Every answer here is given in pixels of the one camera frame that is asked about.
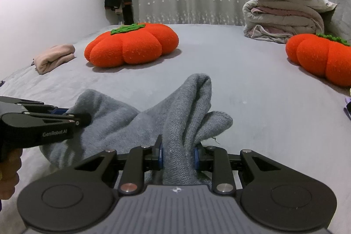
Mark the grey quilted blanket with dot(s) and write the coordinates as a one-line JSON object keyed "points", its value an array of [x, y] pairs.
{"points": [[340, 3]]}

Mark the grey bed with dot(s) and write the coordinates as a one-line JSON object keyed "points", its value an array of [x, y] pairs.
{"points": [[260, 91]]}

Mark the purple cloth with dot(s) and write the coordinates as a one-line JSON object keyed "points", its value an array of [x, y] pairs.
{"points": [[348, 109]]}

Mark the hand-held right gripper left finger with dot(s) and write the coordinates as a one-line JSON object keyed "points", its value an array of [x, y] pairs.
{"points": [[160, 158]]}

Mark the folded pink garment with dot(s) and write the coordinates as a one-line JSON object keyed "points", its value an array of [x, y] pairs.
{"points": [[54, 57]]}

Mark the small orange pumpkin cushion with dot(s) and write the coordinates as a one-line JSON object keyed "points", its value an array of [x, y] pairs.
{"points": [[318, 55]]}

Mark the large orange pumpkin cushion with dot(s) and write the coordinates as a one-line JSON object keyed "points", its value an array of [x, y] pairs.
{"points": [[131, 44]]}

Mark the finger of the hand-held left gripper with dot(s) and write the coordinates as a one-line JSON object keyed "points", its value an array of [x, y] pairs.
{"points": [[79, 120], [41, 108]]}

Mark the person's left hand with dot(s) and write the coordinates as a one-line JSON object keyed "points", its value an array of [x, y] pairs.
{"points": [[9, 176]]}

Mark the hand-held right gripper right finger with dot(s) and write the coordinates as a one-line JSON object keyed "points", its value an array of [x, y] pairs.
{"points": [[196, 158]]}

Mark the grey knit sweater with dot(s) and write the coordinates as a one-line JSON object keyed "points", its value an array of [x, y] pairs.
{"points": [[170, 118]]}

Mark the folded white quilt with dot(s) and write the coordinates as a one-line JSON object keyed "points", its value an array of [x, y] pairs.
{"points": [[282, 20]]}

